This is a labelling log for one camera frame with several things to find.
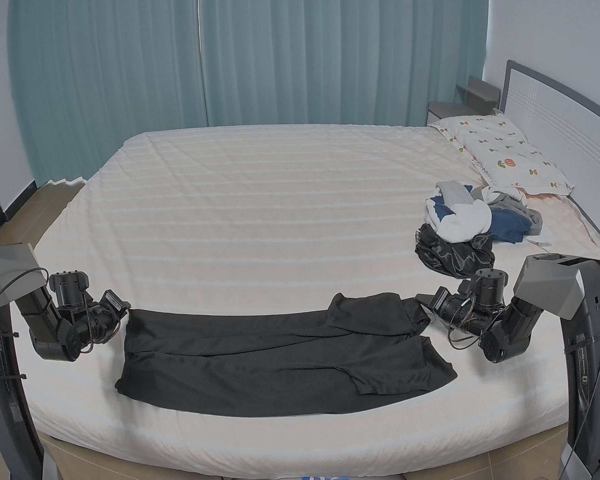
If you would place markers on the grey bedside table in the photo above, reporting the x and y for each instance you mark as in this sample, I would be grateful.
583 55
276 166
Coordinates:
477 93

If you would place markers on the pile of clothes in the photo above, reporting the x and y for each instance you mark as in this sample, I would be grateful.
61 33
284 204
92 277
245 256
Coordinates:
460 218

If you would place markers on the black T-shirt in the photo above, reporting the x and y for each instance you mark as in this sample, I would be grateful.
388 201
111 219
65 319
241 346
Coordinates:
280 363

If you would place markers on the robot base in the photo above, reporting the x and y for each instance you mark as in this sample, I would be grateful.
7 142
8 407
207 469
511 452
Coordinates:
325 478

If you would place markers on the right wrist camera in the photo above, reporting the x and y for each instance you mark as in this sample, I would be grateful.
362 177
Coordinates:
466 288

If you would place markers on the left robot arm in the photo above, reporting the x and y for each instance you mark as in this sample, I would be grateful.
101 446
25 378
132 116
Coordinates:
10 273

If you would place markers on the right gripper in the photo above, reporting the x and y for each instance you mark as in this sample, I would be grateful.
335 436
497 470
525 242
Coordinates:
450 309

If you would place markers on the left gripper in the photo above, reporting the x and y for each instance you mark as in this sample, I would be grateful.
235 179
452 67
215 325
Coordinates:
114 308

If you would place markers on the bed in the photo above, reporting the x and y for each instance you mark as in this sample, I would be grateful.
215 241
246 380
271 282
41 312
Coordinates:
260 193

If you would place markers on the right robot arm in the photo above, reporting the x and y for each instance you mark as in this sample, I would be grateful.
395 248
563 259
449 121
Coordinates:
555 283

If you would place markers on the white printed pillow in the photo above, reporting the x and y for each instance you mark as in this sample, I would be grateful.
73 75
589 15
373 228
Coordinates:
505 153

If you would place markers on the blue-green curtain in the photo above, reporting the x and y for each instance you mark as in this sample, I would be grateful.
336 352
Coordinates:
340 43
105 68

